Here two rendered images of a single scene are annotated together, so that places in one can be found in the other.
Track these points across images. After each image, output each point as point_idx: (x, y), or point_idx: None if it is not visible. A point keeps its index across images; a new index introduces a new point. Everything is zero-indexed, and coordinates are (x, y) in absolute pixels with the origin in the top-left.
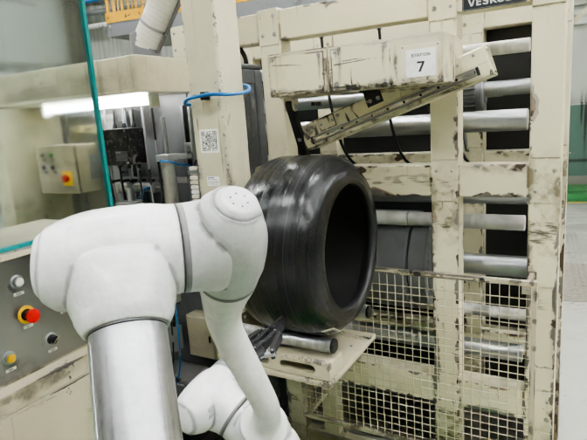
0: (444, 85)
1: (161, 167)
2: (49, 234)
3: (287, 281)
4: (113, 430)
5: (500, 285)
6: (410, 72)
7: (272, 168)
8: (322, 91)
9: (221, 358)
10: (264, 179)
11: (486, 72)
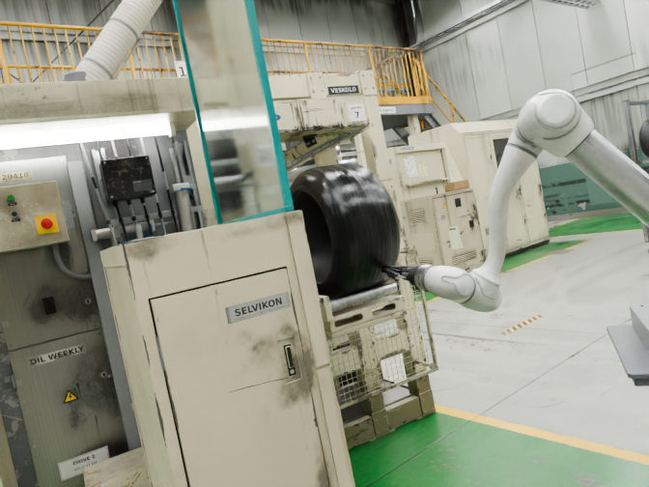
0: (351, 131)
1: (177, 196)
2: (563, 91)
3: (393, 231)
4: (629, 159)
5: (399, 253)
6: (352, 118)
7: (330, 168)
8: (296, 130)
9: (422, 268)
10: (337, 173)
11: (370, 125)
